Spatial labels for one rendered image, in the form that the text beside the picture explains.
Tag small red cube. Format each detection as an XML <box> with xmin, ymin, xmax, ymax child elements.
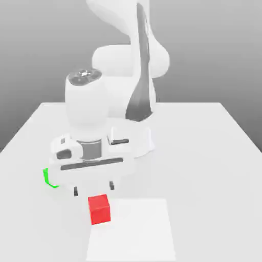
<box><xmin>88</xmin><ymin>194</ymin><xmax>112</xmax><ymax>226</ymax></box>

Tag small green cube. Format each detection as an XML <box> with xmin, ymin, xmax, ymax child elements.
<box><xmin>42</xmin><ymin>167</ymin><xmax>60</xmax><ymax>189</ymax></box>

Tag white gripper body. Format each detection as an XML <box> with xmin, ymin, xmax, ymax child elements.
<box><xmin>48</xmin><ymin>155</ymin><xmax>135</xmax><ymax>187</ymax></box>

